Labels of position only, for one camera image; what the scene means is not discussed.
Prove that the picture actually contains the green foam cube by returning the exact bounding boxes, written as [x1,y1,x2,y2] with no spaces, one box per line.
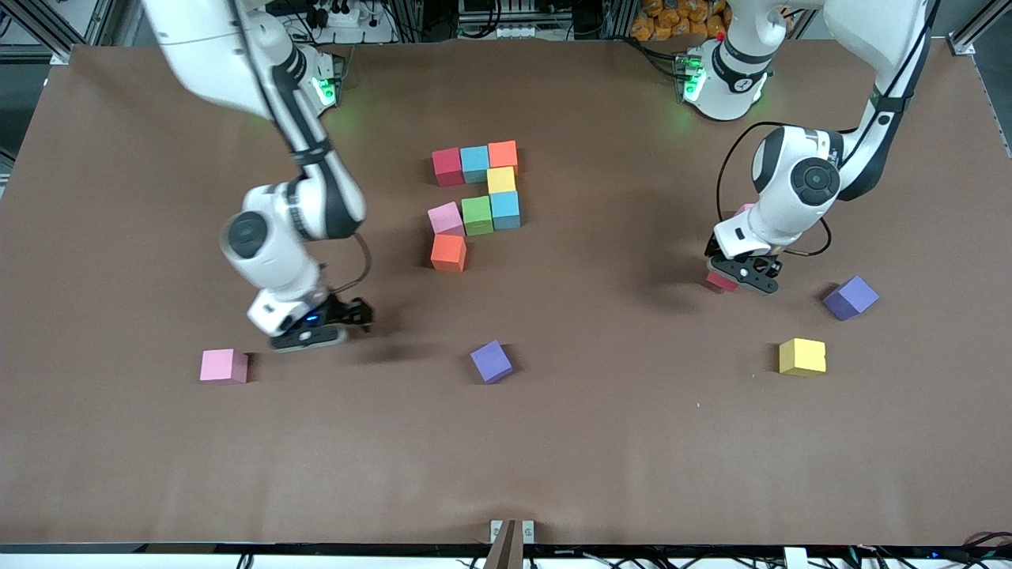
[461,196,495,238]

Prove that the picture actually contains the purple foam cube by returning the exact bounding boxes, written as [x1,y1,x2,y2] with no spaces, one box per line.
[822,275,880,322]
[470,340,514,385]

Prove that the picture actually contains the orange fruit net bag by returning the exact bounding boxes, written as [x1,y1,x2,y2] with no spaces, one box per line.
[631,0,732,42]

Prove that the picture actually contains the white power strip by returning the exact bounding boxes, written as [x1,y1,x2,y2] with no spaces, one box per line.
[304,0,396,44]

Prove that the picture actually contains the white equipment rack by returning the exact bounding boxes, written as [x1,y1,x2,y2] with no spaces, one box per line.
[457,0,554,40]

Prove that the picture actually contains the metal table edge bracket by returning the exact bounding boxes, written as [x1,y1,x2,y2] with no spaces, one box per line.
[489,519,535,546]

